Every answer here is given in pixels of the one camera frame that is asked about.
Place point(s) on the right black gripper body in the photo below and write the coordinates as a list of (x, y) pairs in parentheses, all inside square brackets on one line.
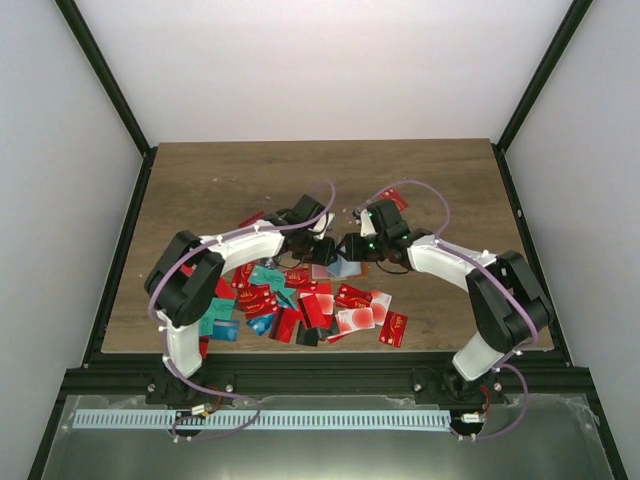
[(374, 253)]

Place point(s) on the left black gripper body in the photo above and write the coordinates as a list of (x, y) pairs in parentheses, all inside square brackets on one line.
[(312, 254)]

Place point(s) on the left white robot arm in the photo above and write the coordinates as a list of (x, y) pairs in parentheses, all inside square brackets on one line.
[(182, 283)]

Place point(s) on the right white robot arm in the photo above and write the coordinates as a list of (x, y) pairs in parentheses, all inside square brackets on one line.
[(509, 305)]

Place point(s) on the red gold card upper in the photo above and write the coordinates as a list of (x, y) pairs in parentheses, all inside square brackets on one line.
[(300, 279)]

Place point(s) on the lone red card far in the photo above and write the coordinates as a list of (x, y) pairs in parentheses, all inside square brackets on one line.
[(396, 197)]

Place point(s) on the teal VIP card centre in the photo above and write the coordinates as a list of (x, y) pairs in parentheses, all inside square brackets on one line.
[(276, 281)]

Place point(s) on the red gold VIP card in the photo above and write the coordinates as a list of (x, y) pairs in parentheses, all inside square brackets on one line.
[(256, 301)]

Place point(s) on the white red circle card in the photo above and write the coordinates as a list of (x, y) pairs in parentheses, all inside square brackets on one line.
[(355, 313)]

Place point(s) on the red VIP card right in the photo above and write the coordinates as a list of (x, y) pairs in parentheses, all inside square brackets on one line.
[(393, 329)]

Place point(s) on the teal card left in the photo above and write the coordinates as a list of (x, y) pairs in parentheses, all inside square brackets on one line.
[(219, 309)]

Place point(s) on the light blue slotted strip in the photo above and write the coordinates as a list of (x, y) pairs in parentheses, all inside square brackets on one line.
[(304, 420)]

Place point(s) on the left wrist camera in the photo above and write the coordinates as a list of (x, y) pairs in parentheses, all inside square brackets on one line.
[(319, 229)]

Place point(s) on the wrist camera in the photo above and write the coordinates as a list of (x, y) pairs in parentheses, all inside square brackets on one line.
[(364, 220), (319, 229)]

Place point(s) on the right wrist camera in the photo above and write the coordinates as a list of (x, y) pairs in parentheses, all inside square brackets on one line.
[(364, 220)]

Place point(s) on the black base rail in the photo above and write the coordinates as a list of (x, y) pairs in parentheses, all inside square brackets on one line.
[(426, 377)]

